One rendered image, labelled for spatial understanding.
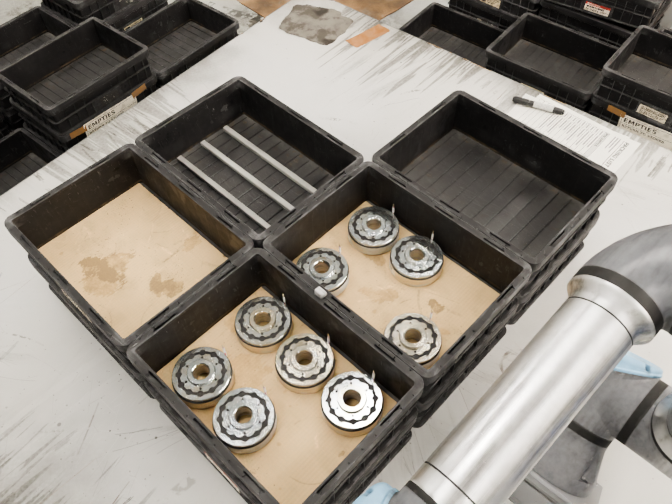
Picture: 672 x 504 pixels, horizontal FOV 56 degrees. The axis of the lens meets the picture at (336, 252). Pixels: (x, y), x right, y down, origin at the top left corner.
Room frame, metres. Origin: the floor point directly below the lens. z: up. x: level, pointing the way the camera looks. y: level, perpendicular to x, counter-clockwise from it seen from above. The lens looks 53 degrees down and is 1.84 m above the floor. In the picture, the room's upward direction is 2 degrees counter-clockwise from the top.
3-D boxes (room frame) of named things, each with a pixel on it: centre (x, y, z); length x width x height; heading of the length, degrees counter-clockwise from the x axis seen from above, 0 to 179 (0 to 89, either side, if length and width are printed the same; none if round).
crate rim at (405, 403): (0.46, 0.11, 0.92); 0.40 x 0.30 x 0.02; 45
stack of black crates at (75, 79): (1.73, 0.83, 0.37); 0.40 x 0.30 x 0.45; 139
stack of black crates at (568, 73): (1.86, -0.79, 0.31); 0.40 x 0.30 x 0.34; 49
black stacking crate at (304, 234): (0.67, -0.11, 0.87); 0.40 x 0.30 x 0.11; 45
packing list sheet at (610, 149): (1.20, -0.60, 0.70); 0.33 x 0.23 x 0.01; 49
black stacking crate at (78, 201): (0.74, 0.39, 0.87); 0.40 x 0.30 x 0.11; 45
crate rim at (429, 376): (0.67, -0.11, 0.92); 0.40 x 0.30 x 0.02; 45
